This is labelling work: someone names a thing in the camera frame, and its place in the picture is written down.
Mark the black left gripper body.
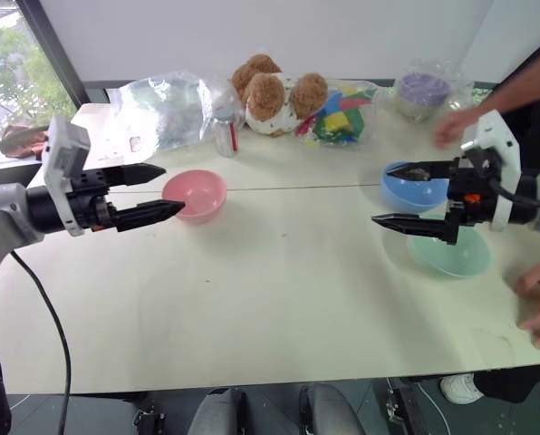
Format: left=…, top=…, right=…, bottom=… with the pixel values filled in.
left=69, top=168, right=119, bottom=234

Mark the person's black trouser leg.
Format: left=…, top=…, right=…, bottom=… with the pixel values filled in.
left=472, top=365, right=540, bottom=405

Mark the green plastic bowl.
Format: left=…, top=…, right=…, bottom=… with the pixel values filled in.
left=405, top=223, right=493, bottom=279

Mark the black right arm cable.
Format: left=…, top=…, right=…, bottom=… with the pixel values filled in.
left=487, top=175, right=540, bottom=209

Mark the bag with purple bowl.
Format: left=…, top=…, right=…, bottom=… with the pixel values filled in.
left=393, top=60, right=476, bottom=124

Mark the large clear plastic bag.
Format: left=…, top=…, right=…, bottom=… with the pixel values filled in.
left=105, top=69, right=213, bottom=154

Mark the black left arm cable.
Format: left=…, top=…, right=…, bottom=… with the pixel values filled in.
left=9, top=249, right=72, bottom=435

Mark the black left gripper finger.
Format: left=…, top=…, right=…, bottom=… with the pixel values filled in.
left=105, top=163, right=168, bottom=188
left=114, top=200, right=187, bottom=234

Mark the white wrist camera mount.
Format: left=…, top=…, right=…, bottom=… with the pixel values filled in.
left=40, top=114, right=92, bottom=238
left=460, top=110, right=521, bottom=233

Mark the brown and white plush bear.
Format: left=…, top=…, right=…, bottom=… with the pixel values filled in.
left=229, top=53, right=331, bottom=138

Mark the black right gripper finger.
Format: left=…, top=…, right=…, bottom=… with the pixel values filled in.
left=385, top=159, right=456, bottom=183
left=371, top=203, right=463, bottom=247

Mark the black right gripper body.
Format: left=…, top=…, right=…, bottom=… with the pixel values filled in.
left=448, top=148, right=503, bottom=227

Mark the black window frame post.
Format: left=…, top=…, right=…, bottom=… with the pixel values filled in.
left=14, top=0, right=91, bottom=110

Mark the dark grey rounded shape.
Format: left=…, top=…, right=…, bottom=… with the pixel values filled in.
left=298, top=382, right=367, bottom=435
left=187, top=386, right=249, bottom=435

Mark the white sneaker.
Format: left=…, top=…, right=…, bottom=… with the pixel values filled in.
left=440, top=372, right=485, bottom=406

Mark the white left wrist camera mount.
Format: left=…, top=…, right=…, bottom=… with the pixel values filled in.
left=40, top=114, right=92, bottom=238

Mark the small clear plastic bag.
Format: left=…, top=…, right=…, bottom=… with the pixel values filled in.
left=200, top=73, right=249, bottom=142

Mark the thin white floor cable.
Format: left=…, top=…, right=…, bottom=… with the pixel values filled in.
left=417, top=383, right=453, bottom=435

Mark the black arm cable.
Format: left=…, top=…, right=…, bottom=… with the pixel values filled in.
left=487, top=175, right=540, bottom=209
left=9, top=249, right=72, bottom=435

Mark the bag of colourful foam blocks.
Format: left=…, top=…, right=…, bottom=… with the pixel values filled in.
left=294, top=78, right=381, bottom=151

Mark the blue plastic bowl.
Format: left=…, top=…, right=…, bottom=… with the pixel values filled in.
left=380, top=159, right=453, bottom=215

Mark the person's right hand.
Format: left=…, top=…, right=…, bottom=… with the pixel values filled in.
left=432, top=107, right=485, bottom=150

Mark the pink plastic bowl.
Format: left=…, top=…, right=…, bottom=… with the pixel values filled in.
left=161, top=169, right=228, bottom=225

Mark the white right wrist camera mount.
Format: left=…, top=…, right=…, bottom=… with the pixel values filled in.
left=460, top=110, right=521, bottom=233

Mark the brown crumpled cloth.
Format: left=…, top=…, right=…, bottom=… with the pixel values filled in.
left=1, top=123, right=50, bottom=160

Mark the small clear bottle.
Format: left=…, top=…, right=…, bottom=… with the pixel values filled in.
left=212, top=107, right=241, bottom=159

